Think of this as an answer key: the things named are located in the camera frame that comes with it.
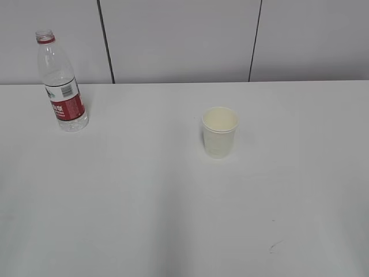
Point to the white paper cup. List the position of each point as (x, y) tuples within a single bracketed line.
[(219, 125)]

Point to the clear water bottle red label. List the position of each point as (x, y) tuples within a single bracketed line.
[(57, 75)]

